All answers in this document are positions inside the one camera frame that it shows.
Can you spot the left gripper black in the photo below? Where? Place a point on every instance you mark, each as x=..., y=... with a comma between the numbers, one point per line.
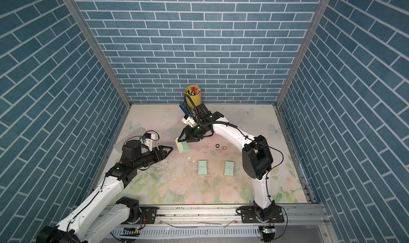
x=162, y=155

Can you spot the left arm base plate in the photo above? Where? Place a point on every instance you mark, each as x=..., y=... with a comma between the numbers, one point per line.
x=142, y=215

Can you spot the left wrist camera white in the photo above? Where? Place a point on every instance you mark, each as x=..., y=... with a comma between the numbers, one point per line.
x=148, y=139

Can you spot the yellow pen cup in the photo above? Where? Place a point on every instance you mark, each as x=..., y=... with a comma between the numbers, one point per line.
x=196, y=100

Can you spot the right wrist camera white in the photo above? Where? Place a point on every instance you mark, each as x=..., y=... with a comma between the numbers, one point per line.
x=188, y=120

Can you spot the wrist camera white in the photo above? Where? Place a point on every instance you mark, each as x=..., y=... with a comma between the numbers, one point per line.
x=188, y=120
x=148, y=139

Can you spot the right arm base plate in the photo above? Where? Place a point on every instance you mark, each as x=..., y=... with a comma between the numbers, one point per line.
x=254, y=214

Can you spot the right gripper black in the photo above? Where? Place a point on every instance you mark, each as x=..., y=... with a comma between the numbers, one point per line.
x=190, y=136

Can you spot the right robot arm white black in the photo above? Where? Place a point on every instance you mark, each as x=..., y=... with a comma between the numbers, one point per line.
x=258, y=158

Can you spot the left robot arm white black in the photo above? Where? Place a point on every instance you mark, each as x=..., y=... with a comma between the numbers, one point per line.
x=84, y=224

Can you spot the markers in cup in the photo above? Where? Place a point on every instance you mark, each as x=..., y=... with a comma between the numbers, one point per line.
x=192, y=90

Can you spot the aluminium front rail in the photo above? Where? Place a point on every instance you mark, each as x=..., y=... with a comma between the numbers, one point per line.
x=304, y=223

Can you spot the blue stapler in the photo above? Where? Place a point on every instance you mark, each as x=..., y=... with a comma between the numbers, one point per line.
x=184, y=108

